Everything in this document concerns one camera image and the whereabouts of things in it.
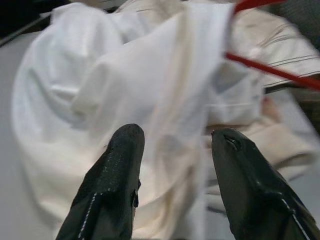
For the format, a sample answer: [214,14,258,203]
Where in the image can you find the red plastic hanger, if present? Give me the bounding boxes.
[224,0,320,91]

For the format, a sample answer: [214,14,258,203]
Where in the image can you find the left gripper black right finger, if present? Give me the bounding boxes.
[211,127,320,240]

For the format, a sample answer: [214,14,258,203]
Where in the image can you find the cream striped garment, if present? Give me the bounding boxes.
[117,0,320,181]

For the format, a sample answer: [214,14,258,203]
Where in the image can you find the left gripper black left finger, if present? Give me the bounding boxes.
[55,122,146,240]

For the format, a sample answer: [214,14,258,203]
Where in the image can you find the white T-shirt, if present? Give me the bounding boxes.
[11,2,266,240]

